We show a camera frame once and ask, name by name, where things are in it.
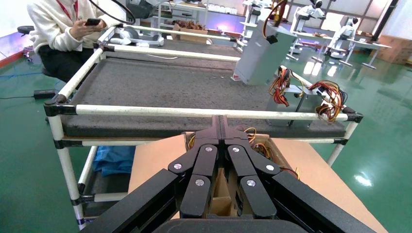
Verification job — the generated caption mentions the cardboard box brown items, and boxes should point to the cardboard box brown items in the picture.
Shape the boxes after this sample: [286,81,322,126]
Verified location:
[172,19,210,45]

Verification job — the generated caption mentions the white humanoid robot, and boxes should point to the white humanoid robot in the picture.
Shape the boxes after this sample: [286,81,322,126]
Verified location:
[324,17,361,60]
[285,0,326,62]
[241,0,274,33]

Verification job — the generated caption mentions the cardboard box with dividers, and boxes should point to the cardboard box with dividers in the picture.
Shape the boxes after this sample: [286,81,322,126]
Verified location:
[128,133,389,233]

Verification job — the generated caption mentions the stacked brown cardboard cartons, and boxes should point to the stacked brown cardboard cartons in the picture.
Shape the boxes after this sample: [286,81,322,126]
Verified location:
[375,34,412,66]

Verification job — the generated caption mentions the person's right hand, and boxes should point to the person's right hand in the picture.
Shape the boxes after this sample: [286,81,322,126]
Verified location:
[69,19,107,41]

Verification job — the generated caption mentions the blue plastic bag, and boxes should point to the blue plastic bag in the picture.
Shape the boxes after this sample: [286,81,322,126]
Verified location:
[92,145,137,178]

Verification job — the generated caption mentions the black power adapter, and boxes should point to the black power adapter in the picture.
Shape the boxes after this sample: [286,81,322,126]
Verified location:
[34,89,57,100]

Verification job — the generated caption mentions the red lanyard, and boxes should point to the red lanyard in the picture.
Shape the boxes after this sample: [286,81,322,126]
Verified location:
[56,0,80,21]

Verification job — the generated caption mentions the seated person white sweater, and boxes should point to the seated person white sweater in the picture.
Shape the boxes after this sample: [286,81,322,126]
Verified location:
[26,0,124,83]

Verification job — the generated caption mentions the dark grey foam mat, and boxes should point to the dark grey foam mat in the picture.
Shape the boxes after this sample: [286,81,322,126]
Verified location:
[61,40,346,139]

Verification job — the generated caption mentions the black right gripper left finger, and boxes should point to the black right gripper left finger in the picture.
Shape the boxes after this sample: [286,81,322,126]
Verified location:
[80,115,222,233]

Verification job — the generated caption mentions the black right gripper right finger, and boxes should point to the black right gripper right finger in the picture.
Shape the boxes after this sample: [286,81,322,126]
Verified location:
[220,115,377,233]

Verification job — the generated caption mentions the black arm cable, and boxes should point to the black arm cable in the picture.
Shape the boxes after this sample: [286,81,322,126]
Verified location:
[88,0,137,25]

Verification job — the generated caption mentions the white bench with jars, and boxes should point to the white bench with jars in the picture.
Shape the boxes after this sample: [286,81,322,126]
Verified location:
[173,1,247,17]

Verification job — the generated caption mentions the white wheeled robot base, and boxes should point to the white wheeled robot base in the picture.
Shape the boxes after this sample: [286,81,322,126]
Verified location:
[111,25,165,47]

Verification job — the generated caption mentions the black foam-topped work table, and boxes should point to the black foam-topped work table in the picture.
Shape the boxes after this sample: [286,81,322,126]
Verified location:
[43,24,364,231]

